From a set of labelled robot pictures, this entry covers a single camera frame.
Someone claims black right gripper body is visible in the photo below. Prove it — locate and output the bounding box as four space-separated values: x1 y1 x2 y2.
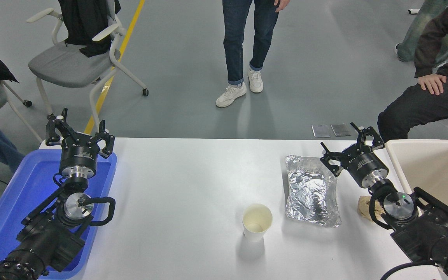
346 150 389 187

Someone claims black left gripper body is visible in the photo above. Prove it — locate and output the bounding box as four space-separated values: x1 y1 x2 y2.
59 140 100 169

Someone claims white paper cup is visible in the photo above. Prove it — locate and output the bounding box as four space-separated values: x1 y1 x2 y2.
242 203 273 242

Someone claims seated person's hand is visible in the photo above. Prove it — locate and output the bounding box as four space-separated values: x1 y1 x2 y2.
418 74 447 96

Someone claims metal floor plate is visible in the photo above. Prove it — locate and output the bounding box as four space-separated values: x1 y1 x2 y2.
331 123 351 137
311 124 331 138

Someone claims silver foil tray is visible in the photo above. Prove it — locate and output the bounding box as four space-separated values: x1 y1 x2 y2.
285 155 342 228

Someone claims crumpled tan paper ball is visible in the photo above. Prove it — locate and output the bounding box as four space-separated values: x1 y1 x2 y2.
357 195 384 223

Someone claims grey chair with castors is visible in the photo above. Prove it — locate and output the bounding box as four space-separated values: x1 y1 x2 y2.
0 80 44 144

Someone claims seated person in black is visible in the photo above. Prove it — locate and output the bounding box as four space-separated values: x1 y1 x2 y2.
377 0 448 144

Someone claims large pale bin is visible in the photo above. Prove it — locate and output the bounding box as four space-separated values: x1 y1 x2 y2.
385 139 448 242

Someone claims blue plastic tray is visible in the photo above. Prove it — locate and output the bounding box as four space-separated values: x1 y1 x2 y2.
0 149 117 280

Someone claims black jacket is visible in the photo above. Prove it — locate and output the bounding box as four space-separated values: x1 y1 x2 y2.
58 0 121 58

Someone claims person in pale trousers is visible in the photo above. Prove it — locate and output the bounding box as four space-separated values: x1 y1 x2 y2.
394 0 448 68

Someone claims standing person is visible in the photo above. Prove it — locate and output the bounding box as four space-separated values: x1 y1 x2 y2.
215 0 291 109

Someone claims grey chair with white frame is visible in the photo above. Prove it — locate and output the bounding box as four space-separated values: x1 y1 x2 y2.
26 0 149 131

